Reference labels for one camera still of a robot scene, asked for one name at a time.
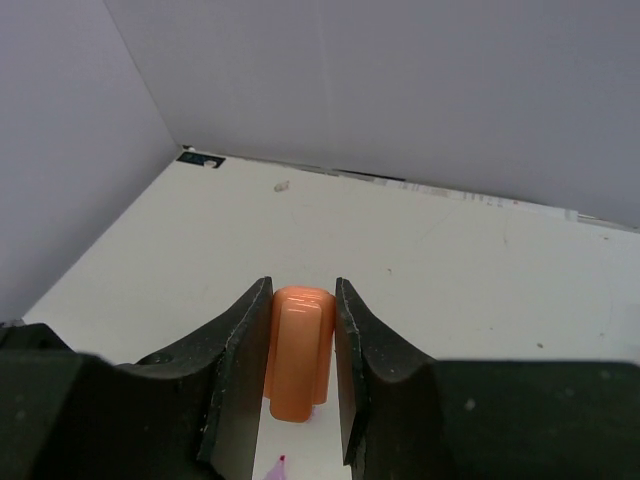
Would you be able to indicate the orange highlighter cap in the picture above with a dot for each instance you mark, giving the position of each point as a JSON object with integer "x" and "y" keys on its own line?
{"x": 298, "y": 366}

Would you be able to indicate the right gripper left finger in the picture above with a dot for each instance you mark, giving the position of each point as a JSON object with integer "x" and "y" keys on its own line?
{"x": 190, "y": 410}

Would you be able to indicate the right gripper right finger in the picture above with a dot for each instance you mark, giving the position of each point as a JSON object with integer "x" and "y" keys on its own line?
{"x": 406, "y": 415}

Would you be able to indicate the left blue table label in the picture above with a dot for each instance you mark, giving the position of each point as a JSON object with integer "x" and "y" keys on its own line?
{"x": 200, "y": 159}

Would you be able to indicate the pink stubby highlighter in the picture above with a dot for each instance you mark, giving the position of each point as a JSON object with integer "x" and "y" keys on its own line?
{"x": 278, "y": 471}

